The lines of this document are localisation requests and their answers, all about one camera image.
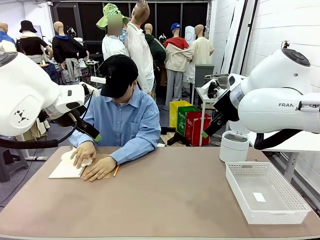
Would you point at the large white side table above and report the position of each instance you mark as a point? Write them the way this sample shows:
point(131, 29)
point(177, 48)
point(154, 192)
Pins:
point(300, 143)

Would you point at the person's body blue shirt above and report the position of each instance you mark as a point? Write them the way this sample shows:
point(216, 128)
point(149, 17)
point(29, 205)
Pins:
point(122, 120)

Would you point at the red recycling bag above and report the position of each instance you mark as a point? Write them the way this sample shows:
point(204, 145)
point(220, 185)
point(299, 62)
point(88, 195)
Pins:
point(197, 127)

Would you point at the black baseball cap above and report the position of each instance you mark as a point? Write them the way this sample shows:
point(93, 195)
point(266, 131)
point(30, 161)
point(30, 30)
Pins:
point(120, 75)

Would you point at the metal tray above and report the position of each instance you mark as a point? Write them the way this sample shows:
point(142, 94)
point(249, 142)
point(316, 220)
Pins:
point(220, 76)

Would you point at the person's right hand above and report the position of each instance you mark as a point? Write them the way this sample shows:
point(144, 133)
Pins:
point(85, 151)

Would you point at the mannequin black hoodie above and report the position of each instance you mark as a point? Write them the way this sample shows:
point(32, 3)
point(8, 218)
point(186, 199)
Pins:
point(66, 50)

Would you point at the mannequin blue white shirt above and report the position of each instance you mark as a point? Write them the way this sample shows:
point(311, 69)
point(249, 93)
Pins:
point(5, 37)

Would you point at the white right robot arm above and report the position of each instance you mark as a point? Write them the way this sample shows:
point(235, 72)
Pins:
point(270, 110)

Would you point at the black tripod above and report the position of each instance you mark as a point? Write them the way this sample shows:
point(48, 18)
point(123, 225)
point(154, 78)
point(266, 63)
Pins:
point(285, 45)

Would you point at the mannequin cream shirt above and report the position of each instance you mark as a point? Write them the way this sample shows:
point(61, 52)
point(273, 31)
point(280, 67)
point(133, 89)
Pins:
point(202, 50)

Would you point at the figure green hat white shirt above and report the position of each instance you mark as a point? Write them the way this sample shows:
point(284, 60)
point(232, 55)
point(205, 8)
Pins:
point(112, 47)

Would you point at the person's left hand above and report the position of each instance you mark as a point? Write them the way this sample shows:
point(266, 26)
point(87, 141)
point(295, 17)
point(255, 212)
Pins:
point(102, 166)

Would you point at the person's left forearm blue sleeve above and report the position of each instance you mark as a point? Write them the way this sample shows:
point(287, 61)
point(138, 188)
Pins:
point(135, 150)

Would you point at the yellow recycling bag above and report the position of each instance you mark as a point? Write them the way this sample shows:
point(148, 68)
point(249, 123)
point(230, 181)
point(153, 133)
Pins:
point(175, 112)

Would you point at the green recycling bag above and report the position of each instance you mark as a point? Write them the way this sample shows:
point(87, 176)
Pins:
point(182, 120)

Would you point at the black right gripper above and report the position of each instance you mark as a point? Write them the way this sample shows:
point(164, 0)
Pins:
point(216, 125)

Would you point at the white desk leg base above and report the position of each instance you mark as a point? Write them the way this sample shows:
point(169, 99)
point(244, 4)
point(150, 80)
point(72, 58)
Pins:
point(32, 158)

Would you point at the white oval panel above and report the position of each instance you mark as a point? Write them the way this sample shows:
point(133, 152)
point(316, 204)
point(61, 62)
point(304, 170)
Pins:
point(190, 35)

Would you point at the beige cloth bundle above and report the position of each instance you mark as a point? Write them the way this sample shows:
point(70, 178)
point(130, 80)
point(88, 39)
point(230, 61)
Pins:
point(32, 132)

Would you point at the mannequin dark green hoodie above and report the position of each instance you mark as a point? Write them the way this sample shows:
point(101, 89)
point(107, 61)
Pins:
point(156, 50)

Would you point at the white head camera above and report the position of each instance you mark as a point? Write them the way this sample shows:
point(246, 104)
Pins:
point(98, 80)

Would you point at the mannequin black bucket hat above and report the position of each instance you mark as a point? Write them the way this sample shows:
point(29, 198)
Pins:
point(31, 45)

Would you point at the white perforated plastic basket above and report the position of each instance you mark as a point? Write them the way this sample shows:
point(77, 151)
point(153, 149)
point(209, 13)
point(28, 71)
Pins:
point(287, 215)

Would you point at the spiral notebook kraft cover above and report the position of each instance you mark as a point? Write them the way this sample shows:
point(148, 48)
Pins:
point(65, 172)

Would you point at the grey plastic stool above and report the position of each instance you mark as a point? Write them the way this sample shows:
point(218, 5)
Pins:
point(12, 162)

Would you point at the mannequin blue cap red jacket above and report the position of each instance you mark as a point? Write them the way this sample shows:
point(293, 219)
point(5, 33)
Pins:
point(177, 55)

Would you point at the black stand base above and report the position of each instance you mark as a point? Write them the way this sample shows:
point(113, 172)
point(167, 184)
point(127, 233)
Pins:
point(178, 137)

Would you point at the small white table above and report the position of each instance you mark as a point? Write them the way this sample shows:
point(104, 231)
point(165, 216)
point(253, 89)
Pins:
point(203, 120)

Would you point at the tall mannequin white shirt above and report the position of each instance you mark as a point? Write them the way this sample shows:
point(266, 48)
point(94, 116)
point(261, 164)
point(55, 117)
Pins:
point(140, 50)

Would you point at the grey cabinet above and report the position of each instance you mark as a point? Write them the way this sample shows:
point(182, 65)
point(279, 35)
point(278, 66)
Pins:
point(203, 75)

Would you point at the person's right forearm blue sleeve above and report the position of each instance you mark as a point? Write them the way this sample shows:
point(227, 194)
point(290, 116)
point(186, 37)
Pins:
point(77, 138)

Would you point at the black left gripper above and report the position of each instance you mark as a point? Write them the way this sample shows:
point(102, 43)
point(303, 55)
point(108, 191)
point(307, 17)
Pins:
point(87, 129)

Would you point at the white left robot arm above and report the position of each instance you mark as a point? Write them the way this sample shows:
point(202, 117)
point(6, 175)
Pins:
point(25, 87)

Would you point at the yellow pencil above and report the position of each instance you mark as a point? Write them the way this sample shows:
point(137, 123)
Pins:
point(116, 170)

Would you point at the white lidded trash can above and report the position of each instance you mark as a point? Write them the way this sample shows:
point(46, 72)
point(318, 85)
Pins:
point(233, 150)

